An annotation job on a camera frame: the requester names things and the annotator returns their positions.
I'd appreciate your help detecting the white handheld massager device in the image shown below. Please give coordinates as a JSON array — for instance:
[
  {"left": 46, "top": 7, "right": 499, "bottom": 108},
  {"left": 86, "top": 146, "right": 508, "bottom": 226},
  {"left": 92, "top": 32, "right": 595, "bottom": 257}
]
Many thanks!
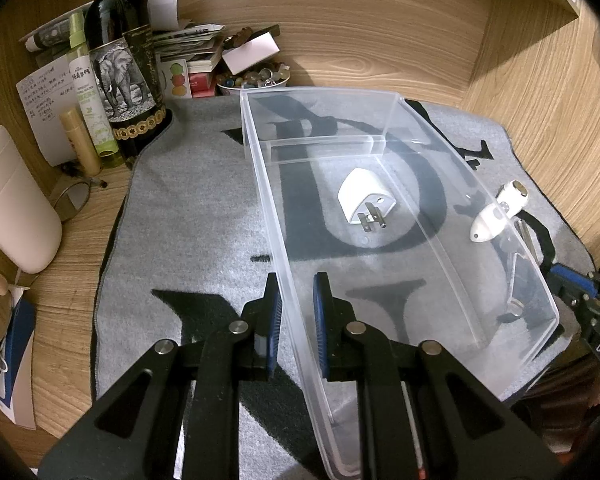
[{"left": 469, "top": 180, "right": 529, "bottom": 243}]

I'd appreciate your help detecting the white plug adapter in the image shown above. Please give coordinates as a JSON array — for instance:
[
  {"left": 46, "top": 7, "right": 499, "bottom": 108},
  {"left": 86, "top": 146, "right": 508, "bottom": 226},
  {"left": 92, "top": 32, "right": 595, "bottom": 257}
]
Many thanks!
[{"left": 337, "top": 168, "right": 396, "bottom": 232}]

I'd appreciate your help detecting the clear plastic storage bin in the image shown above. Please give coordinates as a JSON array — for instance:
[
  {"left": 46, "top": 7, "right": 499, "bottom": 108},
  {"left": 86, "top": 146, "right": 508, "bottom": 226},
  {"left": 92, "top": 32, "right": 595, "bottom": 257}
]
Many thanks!
[{"left": 240, "top": 87, "right": 558, "bottom": 479}]

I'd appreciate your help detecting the grey mat with black letters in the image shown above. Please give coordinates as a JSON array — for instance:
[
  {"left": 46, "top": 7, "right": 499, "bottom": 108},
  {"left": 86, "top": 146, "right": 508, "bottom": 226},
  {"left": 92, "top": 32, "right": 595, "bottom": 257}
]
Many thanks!
[{"left": 93, "top": 98, "right": 593, "bottom": 479}]

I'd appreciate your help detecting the beige cylindrical tube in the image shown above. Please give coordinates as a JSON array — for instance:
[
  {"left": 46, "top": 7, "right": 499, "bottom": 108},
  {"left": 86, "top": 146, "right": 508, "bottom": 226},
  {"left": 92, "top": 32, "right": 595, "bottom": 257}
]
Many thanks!
[{"left": 59, "top": 107, "right": 102, "bottom": 177}]

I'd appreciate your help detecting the white bowl of stones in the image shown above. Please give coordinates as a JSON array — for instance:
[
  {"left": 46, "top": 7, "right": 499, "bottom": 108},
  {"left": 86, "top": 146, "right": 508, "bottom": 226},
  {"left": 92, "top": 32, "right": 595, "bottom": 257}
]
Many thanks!
[{"left": 214, "top": 62, "right": 291, "bottom": 96}]

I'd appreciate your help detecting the card with coloured circles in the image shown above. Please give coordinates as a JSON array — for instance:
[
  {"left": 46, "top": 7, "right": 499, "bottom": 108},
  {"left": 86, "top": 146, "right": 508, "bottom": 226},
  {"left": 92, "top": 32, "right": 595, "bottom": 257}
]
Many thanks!
[{"left": 158, "top": 60, "right": 192, "bottom": 100}]

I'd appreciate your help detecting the small white box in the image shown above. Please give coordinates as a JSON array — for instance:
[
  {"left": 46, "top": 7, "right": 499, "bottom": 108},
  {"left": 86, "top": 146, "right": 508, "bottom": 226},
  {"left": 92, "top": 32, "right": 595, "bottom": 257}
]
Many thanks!
[{"left": 222, "top": 32, "right": 279, "bottom": 75}]

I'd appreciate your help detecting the green white spray bottle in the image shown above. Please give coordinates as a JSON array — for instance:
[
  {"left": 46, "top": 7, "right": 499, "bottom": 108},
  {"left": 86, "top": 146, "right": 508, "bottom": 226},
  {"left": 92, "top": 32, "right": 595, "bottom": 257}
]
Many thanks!
[{"left": 68, "top": 11, "right": 123, "bottom": 168}]

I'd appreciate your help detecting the stack of books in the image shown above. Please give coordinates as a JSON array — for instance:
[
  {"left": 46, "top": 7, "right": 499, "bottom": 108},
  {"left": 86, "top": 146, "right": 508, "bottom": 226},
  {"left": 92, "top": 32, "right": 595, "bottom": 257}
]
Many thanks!
[{"left": 154, "top": 24, "right": 225, "bottom": 73}]

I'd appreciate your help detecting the dark wine bottle elephant label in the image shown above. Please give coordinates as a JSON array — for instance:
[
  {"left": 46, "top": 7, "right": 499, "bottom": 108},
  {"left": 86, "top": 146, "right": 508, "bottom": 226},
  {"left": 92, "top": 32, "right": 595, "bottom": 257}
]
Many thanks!
[{"left": 85, "top": 0, "right": 172, "bottom": 167}]

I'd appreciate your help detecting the white handwritten note paper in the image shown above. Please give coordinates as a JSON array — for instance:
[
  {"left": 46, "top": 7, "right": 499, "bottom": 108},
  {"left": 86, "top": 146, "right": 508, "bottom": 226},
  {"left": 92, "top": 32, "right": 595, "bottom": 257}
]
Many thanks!
[{"left": 16, "top": 55, "right": 78, "bottom": 167}]

